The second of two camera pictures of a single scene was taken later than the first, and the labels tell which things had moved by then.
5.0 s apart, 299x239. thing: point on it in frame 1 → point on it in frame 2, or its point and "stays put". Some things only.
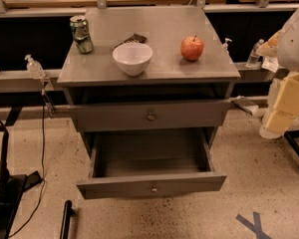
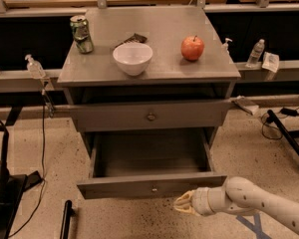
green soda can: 81,33 stays put
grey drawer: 149,161 stays put
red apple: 191,48 stays put
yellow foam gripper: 295,47 → 201,201
